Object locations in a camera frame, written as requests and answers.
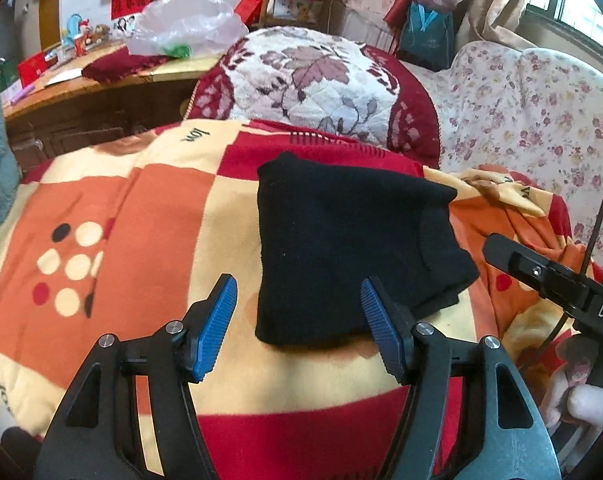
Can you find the dark red cloth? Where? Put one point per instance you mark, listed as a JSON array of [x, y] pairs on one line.
[[121, 65]]

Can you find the red orange checkered blanket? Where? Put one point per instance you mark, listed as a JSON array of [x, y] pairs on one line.
[[131, 240]]

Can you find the red box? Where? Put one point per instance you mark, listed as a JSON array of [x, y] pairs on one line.
[[33, 67]]

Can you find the white paper sheet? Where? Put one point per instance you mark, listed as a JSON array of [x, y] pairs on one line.
[[63, 76]]

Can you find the black pants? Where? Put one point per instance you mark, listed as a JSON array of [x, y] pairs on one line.
[[341, 240]]

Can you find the beige curtain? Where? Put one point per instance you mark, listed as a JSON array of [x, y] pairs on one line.
[[506, 0]]

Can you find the red wall banner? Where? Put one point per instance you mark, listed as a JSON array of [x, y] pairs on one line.
[[131, 2]]

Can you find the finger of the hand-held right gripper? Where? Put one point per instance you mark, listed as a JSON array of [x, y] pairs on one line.
[[531, 270]]

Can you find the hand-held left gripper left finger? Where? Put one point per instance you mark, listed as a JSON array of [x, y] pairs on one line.
[[216, 330]]

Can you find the teal gift bag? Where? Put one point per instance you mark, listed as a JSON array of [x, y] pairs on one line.
[[426, 40]]

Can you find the white rose-print sofa cover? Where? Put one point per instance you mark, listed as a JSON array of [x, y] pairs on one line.
[[531, 120]]

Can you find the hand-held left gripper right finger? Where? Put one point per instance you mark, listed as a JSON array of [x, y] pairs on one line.
[[381, 330]]

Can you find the wooden desk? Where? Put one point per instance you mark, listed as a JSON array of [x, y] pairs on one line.
[[81, 125]]

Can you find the red gift bag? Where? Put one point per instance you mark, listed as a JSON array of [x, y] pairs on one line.
[[249, 7]]

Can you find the green bag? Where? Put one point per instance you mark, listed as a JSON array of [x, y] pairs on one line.
[[6, 75]]

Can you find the person's right hand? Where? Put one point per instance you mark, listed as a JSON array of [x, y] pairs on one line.
[[586, 405]]

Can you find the colourful toy figurine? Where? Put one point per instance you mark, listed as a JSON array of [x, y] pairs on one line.
[[76, 35]]

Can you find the red white leaf-print cushion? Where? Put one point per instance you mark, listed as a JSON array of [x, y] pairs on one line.
[[321, 75]]

